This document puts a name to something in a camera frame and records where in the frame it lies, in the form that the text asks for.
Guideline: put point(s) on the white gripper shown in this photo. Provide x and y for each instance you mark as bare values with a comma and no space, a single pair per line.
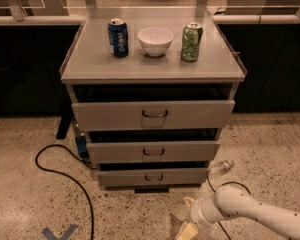
195,211

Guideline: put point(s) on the grey middle drawer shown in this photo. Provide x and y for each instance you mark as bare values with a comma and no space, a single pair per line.
135,152

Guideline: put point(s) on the blue power adapter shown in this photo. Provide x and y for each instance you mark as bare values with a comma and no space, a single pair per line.
81,146

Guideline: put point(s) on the blue Pepsi can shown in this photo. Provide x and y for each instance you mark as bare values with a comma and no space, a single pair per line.
118,37

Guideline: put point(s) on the grey drawer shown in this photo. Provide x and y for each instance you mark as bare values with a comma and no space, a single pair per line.
135,152
152,177
110,116

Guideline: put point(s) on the grey top drawer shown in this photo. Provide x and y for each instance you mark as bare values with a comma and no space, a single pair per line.
110,116

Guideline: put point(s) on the white bowl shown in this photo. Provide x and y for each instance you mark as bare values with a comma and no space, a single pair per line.
155,41

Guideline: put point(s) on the grey bottom drawer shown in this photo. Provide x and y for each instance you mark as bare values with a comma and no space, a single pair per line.
152,177

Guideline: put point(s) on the clear plastic bottle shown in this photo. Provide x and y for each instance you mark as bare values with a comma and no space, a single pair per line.
221,168

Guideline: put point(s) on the grey drawer cabinet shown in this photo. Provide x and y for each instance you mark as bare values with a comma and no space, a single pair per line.
93,75

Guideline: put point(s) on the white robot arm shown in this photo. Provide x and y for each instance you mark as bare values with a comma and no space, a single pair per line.
229,203

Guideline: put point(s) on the green soda can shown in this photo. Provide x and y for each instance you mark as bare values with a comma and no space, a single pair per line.
191,38

